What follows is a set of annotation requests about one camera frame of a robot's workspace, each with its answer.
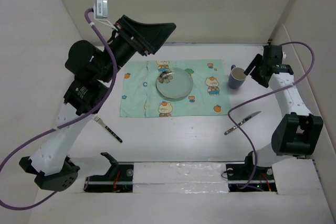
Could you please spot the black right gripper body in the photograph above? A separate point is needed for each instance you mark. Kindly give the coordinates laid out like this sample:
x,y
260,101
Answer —
x,y
256,73

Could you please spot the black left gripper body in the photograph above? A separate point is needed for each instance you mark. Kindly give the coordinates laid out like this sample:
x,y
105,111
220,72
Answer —
x,y
124,49

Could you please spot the purple ceramic mug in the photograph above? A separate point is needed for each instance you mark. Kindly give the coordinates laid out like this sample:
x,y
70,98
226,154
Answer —
x,y
236,77

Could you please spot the green floral plate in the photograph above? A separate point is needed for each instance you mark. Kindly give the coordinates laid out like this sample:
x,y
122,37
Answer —
x,y
174,83

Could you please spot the green cartoon print cloth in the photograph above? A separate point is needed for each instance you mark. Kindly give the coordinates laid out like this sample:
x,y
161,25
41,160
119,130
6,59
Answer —
x,y
141,99

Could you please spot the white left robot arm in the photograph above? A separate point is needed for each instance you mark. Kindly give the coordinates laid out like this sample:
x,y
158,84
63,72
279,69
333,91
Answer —
x,y
50,164

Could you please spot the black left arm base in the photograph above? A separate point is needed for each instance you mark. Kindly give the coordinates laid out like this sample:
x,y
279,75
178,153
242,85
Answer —
x,y
117,179

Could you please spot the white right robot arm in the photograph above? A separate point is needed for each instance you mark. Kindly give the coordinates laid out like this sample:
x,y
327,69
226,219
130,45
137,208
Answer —
x,y
298,132

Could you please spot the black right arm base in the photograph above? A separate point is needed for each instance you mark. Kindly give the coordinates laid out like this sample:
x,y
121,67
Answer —
x,y
246,177

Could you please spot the steel table knife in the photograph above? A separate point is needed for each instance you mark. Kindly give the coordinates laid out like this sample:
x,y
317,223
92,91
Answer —
x,y
243,121

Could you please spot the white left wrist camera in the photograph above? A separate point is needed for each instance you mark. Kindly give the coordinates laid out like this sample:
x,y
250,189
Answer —
x,y
100,9

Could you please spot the steel fork black handle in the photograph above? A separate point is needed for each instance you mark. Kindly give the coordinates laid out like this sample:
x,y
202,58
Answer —
x,y
111,132

